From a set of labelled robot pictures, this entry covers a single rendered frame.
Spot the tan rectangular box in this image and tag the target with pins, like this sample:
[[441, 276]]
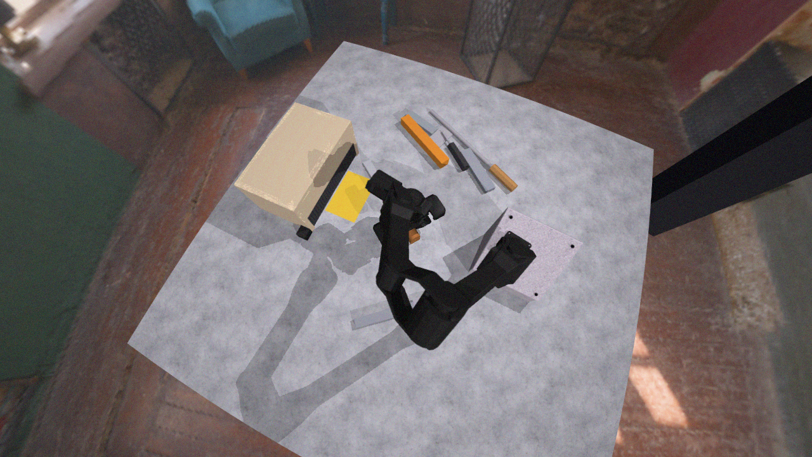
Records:
[[297, 169]]

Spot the orange rectangular bar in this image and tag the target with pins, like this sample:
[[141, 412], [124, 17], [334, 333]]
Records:
[[420, 136]]

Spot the orange-brown rounded cylinder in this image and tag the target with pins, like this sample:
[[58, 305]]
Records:
[[413, 234]]

